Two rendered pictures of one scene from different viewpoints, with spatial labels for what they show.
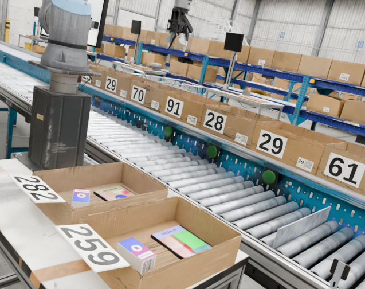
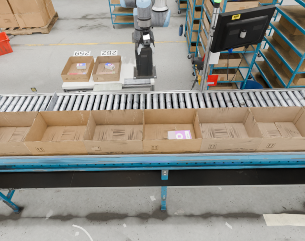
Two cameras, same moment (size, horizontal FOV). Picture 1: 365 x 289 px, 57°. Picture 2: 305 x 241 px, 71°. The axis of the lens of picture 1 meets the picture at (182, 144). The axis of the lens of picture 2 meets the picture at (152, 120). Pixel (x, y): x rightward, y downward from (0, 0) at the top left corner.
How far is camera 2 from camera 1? 3.21 m
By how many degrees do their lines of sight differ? 108
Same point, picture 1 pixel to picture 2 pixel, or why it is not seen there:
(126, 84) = (254, 111)
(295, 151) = (60, 118)
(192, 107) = (156, 113)
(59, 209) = (103, 58)
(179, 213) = (85, 78)
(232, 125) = (111, 115)
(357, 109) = not seen: outside the picture
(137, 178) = (109, 76)
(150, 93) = (212, 112)
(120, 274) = (76, 59)
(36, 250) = not seen: hidden behind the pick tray
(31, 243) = not seen: hidden behind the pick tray
